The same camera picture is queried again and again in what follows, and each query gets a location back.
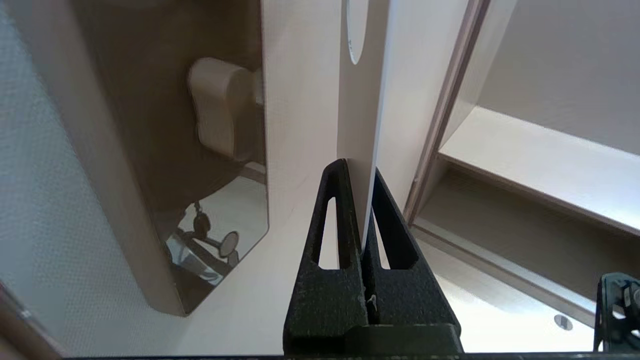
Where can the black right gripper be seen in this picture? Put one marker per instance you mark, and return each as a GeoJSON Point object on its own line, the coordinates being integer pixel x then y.
{"type": "Point", "coordinates": [612, 320]}

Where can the round metal floor disc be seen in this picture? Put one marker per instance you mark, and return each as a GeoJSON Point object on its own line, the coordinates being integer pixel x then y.
{"type": "Point", "coordinates": [563, 323]}

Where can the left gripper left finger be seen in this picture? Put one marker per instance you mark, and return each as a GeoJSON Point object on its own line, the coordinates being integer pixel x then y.
{"type": "Point", "coordinates": [325, 300]}

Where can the brown closet door frame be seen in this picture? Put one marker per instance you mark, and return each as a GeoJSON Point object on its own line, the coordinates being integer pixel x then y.
{"type": "Point", "coordinates": [445, 115]}

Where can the white closet shelf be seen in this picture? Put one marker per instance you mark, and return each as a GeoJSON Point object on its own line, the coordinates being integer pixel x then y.
{"type": "Point", "coordinates": [550, 165]}

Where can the brown door lock plate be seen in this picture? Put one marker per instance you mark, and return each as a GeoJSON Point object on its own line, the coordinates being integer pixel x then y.
{"type": "Point", "coordinates": [150, 150]}

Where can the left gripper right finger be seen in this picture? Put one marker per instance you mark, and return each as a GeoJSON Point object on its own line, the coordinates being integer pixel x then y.
{"type": "Point", "coordinates": [405, 300]}

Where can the white door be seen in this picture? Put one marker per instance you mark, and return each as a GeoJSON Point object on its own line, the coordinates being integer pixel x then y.
{"type": "Point", "coordinates": [300, 100]}

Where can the blue do-not-disturb door sign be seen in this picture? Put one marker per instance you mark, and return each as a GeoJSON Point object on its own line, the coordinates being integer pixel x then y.
{"type": "Point", "coordinates": [357, 125]}

